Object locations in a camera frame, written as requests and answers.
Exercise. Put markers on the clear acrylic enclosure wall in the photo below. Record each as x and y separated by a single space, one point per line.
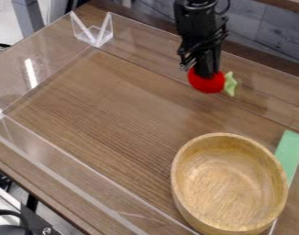
96 112

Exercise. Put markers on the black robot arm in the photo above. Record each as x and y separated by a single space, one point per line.
196 8

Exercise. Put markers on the wooden bowl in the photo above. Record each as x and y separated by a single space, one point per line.
229 186

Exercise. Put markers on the black metal bracket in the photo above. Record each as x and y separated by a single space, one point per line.
38 226

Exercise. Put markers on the red plush fruit green stem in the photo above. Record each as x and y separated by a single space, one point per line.
221 82

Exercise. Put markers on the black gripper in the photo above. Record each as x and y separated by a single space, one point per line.
201 36

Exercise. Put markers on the green tape strip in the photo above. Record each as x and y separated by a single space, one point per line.
287 153

